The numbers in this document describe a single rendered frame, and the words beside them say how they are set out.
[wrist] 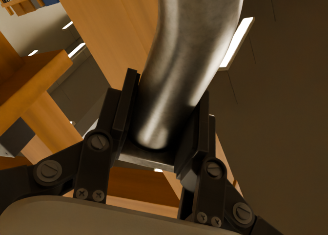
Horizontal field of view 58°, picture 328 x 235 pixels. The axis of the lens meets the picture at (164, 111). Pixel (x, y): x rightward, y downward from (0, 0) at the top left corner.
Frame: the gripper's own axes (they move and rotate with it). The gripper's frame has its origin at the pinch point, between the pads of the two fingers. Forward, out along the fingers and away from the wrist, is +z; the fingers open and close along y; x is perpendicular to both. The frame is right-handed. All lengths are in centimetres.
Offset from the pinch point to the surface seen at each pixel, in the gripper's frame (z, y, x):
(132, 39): 20.0, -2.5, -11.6
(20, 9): 527, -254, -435
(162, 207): 16, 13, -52
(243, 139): 249, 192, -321
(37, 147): 26, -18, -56
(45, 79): 30.0, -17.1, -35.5
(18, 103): 22.9, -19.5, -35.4
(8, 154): 19, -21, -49
